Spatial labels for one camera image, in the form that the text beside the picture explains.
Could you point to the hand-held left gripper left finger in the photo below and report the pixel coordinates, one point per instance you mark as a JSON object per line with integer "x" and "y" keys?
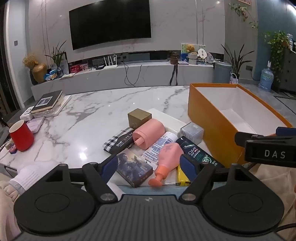
{"x": 110, "y": 165}

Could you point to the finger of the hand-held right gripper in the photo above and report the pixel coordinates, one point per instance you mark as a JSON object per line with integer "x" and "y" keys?
{"x": 285, "y": 131}
{"x": 242, "y": 138}

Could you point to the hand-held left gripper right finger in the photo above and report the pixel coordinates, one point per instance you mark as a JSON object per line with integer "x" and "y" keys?
{"x": 187, "y": 165}

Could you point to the plaid glasses case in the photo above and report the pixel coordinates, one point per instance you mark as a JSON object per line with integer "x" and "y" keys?
{"x": 118, "y": 142}

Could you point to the clear plastic cube box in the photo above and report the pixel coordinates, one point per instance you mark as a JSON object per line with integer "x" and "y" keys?
{"x": 192, "y": 133}

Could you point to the white squeeze tube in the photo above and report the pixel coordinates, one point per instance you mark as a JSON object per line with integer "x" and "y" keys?
{"x": 153, "y": 148}

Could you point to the orange cardboard box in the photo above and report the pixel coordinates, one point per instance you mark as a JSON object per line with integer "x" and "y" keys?
{"x": 208, "y": 120}

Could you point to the pink cylindrical spout bottle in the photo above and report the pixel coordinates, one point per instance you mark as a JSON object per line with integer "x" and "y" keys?
{"x": 150, "y": 132}

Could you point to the brown cube box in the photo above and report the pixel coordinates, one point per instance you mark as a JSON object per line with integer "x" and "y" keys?
{"x": 138, "y": 118}

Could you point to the yellow plastic tool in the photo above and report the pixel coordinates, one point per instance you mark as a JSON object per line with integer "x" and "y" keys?
{"x": 182, "y": 177}

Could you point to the dark green shampoo bottle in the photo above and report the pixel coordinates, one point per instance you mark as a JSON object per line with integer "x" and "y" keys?
{"x": 196, "y": 151}

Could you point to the pink pump bottle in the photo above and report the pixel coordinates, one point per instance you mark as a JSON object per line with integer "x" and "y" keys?
{"x": 168, "y": 157}

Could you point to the dark picture box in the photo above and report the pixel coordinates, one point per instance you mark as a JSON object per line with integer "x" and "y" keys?
{"x": 134, "y": 165}

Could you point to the beige cloth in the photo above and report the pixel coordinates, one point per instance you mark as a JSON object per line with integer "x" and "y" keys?
{"x": 275, "y": 180}

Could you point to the blue water jug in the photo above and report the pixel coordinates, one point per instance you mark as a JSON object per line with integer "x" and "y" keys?
{"x": 266, "y": 80}

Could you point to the woven handbag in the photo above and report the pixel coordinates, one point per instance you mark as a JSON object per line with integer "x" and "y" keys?
{"x": 233, "y": 79}

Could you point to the dark drawer cabinet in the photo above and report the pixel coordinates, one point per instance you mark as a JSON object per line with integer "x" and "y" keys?
{"x": 289, "y": 69}

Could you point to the grey trash bin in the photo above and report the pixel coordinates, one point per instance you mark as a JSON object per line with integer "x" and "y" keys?
{"x": 222, "y": 71}

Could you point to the potted broad-leaf plant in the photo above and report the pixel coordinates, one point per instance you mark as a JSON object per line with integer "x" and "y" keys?
{"x": 235, "y": 60}

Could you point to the white book stack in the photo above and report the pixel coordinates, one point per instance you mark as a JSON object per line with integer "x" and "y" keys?
{"x": 60, "y": 105}

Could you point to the hanging ivy plant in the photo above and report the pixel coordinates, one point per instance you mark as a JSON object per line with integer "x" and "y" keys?
{"x": 277, "y": 46}

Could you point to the white sock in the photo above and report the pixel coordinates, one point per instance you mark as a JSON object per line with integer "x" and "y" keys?
{"x": 25, "y": 176}

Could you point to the purple case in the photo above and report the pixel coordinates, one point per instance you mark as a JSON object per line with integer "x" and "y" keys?
{"x": 34, "y": 125}

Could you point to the black book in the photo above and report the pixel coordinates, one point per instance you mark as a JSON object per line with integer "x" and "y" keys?
{"x": 46, "y": 100}

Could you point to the red cup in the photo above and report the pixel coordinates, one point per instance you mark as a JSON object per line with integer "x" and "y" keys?
{"x": 22, "y": 136}

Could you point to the round white fan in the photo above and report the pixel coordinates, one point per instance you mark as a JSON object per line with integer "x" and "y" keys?
{"x": 202, "y": 53}

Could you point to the white marble tv cabinet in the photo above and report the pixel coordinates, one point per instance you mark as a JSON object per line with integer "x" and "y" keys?
{"x": 150, "y": 75}

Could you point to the small white box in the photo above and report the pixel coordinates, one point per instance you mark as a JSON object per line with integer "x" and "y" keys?
{"x": 26, "y": 113}

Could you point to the white router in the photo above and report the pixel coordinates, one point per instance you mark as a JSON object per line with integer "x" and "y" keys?
{"x": 110, "y": 66}

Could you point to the red gift box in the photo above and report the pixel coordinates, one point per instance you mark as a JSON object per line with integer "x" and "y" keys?
{"x": 74, "y": 68}

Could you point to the blue snack packet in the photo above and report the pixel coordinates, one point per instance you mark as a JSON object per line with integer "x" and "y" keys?
{"x": 52, "y": 75}

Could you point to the pink fuzzy cloth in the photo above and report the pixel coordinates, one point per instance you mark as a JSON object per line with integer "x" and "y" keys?
{"x": 7, "y": 208}

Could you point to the gold vase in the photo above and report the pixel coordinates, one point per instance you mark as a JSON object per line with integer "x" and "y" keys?
{"x": 39, "y": 74}

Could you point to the potted grass plant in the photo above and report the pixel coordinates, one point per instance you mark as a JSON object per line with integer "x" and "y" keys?
{"x": 56, "y": 54}

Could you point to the dried flower bunch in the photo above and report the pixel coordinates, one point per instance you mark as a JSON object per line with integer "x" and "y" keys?
{"x": 30, "y": 61}

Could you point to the black television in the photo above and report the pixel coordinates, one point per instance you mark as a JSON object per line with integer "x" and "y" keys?
{"x": 108, "y": 20}

